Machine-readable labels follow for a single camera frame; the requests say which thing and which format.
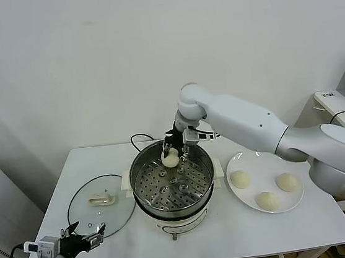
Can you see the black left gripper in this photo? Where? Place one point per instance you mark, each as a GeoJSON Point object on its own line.
{"type": "Point", "coordinates": [73, 244]}

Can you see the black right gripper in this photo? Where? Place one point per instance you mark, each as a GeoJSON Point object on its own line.
{"type": "Point", "coordinates": [176, 136]}

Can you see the white steamed baozi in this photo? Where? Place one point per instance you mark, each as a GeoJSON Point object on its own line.
{"type": "Point", "coordinates": [240, 179]}
{"type": "Point", "coordinates": [170, 160]}
{"type": "Point", "coordinates": [268, 201]}
{"type": "Point", "coordinates": [287, 182]}

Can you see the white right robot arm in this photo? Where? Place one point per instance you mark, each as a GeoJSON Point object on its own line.
{"type": "Point", "coordinates": [239, 112]}

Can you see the perforated steel steamer basket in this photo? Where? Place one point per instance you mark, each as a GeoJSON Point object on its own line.
{"type": "Point", "coordinates": [173, 191]}

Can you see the cream electric cooking pot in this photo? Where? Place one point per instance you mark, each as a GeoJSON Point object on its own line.
{"type": "Point", "coordinates": [183, 224]}

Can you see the white cabinet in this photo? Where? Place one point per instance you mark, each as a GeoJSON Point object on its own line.
{"type": "Point", "coordinates": [0, 201]}

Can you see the white round plate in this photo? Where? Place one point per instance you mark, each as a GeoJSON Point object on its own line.
{"type": "Point", "coordinates": [259, 181]}

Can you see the white side table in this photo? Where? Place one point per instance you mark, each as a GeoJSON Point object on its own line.
{"type": "Point", "coordinates": [328, 102]}

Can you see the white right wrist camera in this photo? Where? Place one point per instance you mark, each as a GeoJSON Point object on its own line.
{"type": "Point", "coordinates": [191, 136]}

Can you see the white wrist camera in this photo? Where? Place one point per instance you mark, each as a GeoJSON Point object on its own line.
{"type": "Point", "coordinates": [191, 136]}
{"type": "Point", "coordinates": [45, 246]}

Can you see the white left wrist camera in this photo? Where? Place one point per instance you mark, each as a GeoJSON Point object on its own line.
{"type": "Point", "coordinates": [45, 246]}

